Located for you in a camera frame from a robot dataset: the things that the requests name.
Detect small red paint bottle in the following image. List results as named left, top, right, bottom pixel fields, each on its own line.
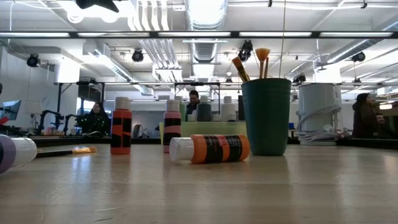
left=110, top=96, right=133, bottom=156

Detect small pink paint bottle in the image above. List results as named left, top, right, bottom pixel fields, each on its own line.
left=164, top=99, right=182, bottom=154

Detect orange handled paintbrush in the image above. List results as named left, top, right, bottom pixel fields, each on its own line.
left=35, top=146, right=98, bottom=159

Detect large dark grey bottle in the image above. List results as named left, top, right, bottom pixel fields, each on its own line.
left=197, top=95, right=213, bottom=123

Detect small orange paint bottle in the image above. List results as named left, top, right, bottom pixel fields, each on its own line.
left=169, top=134, right=251, bottom=165

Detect teal plastic cup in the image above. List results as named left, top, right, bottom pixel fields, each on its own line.
left=241, top=77, right=292, bottom=156

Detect small purple paint bottle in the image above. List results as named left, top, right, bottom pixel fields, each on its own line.
left=0, top=133, right=38, bottom=174

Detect black ceiling spotlight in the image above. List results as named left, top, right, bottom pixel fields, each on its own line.
left=351, top=51, right=366, bottom=63
left=26, top=53, right=41, bottom=68
left=131, top=49, right=145, bottom=63
left=292, top=73, right=307, bottom=85

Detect black overhead gantry bar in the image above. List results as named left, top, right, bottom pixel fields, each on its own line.
left=0, top=30, right=398, bottom=40

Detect person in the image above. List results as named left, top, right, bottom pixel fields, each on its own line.
left=374, top=113, right=397, bottom=139
left=352, top=93, right=379, bottom=139
left=80, top=101, right=111, bottom=137
left=185, top=90, right=201, bottom=122

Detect black background robot arms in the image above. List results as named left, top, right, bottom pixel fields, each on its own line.
left=39, top=109, right=82, bottom=134

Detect background computer monitor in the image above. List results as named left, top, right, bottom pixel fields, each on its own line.
left=0, top=100, right=22, bottom=126

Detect yellow plastic bin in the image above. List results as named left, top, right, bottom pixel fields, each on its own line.
left=159, top=121, right=249, bottom=146

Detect black background station frame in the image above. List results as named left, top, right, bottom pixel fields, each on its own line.
left=54, top=81, right=222, bottom=138

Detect black overhead camera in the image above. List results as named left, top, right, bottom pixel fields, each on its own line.
left=237, top=39, right=254, bottom=63

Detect white coiled power cable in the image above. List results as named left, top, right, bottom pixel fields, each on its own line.
left=295, top=104, right=343, bottom=146

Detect black aluminium table frame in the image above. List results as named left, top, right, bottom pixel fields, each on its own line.
left=30, top=135, right=398, bottom=151

